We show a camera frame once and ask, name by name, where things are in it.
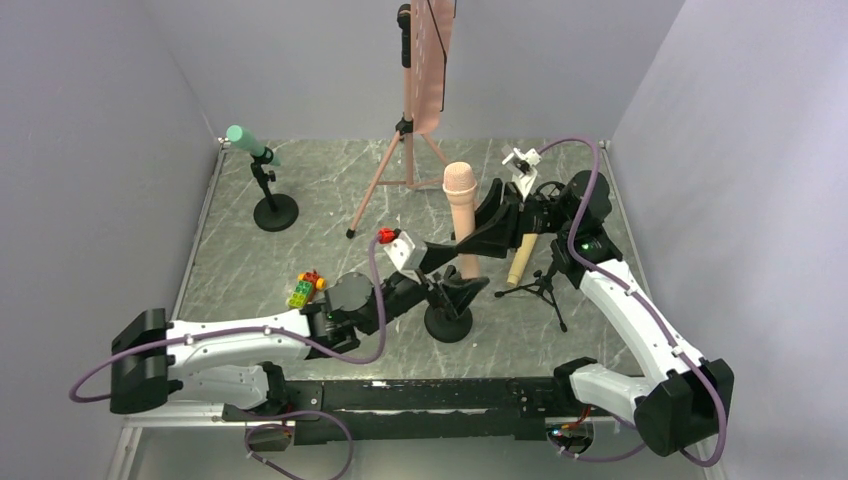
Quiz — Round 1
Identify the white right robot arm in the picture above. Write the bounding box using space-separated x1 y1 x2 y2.
444 170 734 466

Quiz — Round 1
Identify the black round-base mic stand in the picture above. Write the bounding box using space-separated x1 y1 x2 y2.
250 147 299 232
424 265 473 344

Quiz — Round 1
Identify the yellow microphone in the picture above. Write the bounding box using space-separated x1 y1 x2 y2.
506 233 539 287

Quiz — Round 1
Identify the black shock mount tripod stand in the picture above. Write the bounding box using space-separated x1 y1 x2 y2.
494 183 578 334

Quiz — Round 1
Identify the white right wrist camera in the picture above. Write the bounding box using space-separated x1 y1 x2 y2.
501 146 541 199

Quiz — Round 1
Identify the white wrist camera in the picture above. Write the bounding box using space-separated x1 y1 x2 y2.
501 146 541 199
377 228 427 272

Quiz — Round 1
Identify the colourful toy block car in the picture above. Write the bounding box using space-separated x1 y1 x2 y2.
287 270 327 309

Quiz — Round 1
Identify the pink music stand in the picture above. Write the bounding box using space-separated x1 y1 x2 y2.
345 1 457 239

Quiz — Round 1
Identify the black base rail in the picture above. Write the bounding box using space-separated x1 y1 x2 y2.
221 377 584 446

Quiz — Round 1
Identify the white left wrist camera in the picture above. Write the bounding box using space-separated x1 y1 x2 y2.
377 228 427 272

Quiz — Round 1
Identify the pink microphone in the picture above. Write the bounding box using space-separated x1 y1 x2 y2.
442 162 477 243

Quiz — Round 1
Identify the teal microphone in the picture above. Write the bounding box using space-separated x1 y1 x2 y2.
225 124 280 166

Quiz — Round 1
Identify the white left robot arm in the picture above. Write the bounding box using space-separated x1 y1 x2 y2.
107 234 489 417

